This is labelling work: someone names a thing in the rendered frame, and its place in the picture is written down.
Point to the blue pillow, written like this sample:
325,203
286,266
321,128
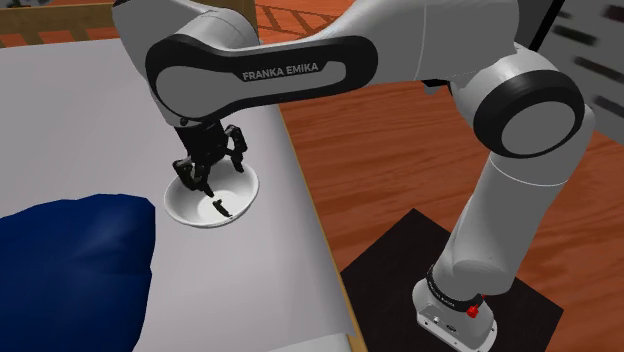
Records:
73,273

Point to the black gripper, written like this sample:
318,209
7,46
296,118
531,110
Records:
204,144

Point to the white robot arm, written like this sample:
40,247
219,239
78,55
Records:
438,44

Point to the bed with white sheet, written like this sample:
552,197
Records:
234,282

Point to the small black stick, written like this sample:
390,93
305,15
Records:
222,208

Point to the white bowl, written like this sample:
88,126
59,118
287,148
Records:
234,195

